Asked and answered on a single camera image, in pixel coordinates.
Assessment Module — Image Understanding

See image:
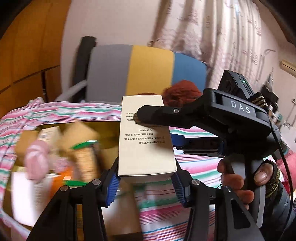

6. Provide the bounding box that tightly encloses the pink hair roller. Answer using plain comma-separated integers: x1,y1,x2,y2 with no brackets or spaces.
23,140,70,183

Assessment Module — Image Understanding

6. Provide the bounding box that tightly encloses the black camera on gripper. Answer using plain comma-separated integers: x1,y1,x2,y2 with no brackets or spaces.
218,70,263,102

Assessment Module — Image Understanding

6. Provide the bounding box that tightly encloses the black cable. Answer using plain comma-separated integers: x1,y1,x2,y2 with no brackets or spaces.
265,108,295,241

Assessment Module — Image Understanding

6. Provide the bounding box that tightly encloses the yellow green snack packet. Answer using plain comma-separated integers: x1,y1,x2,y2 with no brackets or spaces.
70,140,100,183

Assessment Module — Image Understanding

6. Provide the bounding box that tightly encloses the cream cardboard box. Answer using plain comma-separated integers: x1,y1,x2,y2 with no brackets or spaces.
118,95,177,184

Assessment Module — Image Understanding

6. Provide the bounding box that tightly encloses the pink striped tablecloth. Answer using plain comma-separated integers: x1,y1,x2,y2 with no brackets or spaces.
1,97,221,240

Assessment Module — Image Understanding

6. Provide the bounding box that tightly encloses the right hand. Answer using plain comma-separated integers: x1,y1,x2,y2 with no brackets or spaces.
217,159,273,209

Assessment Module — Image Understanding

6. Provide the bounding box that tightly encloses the patterned curtain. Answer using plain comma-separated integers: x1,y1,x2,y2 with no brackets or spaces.
147,0,296,98

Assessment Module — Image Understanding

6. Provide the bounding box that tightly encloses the dark red jacket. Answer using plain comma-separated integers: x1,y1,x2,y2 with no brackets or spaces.
137,80,203,107

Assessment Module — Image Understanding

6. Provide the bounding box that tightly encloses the white printed sachet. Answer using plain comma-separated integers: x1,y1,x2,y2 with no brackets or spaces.
11,172,54,227

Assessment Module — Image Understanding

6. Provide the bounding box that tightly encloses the grey yellow blue chair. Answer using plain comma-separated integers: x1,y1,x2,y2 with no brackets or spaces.
56,36,207,104

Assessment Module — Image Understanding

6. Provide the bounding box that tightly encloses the orange snack packet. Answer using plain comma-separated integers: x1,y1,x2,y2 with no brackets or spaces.
49,167,75,199

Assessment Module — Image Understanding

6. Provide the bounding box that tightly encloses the gold tray box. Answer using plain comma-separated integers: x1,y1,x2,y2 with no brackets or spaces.
4,121,143,240

